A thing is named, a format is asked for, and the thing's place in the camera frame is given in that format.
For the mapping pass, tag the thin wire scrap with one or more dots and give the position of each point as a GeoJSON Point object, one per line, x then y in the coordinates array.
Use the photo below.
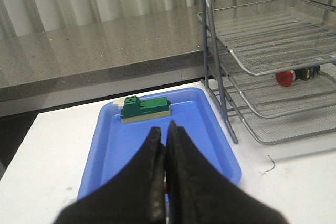
{"type": "Point", "coordinates": [272, 167]}

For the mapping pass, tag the green electrical module block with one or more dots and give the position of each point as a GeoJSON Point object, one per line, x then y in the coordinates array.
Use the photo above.
{"type": "Point", "coordinates": [134, 109]}

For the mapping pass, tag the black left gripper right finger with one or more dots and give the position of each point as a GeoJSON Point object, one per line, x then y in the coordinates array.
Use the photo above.
{"type": "Point", "coordinates": [199, 193]}

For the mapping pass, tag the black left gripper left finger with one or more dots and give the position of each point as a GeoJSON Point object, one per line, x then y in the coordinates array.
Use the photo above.
{"type": "Point", "coordinates": [134, 195]}

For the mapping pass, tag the grey stone counter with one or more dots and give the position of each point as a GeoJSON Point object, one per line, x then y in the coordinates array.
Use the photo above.
{"type": "Point", "coordinates": [155, 46]}

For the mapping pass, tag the red emergency stop push button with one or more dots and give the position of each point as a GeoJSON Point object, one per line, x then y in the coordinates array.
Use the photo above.
{"type": "Point", "coordinates": [287, 78]}

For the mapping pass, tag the silver metal rack frame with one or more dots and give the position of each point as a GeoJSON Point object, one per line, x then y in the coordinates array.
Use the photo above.
{"type": "Point", "coordinates": [211, 54]}

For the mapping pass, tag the blue plastic tray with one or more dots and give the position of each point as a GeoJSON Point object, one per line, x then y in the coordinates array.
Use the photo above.
{"type": "Point", "coordinates": [115, 143]}

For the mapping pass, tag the silver mesh tray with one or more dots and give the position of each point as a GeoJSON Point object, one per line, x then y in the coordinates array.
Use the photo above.
{"type": "Point", "coordinates": [273, 131]}
{"type": "Point", "coordinates": [269, 36]}
{"type": "Point", "coordinates": [266, 98]}

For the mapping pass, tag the silver mesh bottom tray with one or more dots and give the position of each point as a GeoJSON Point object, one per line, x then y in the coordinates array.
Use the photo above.
{"type": "Point", "coordinates": [273, 131]}

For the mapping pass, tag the silver mesh top tray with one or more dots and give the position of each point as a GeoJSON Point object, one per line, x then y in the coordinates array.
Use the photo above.
{"type": "Point", "coordinates": [269, 36]}

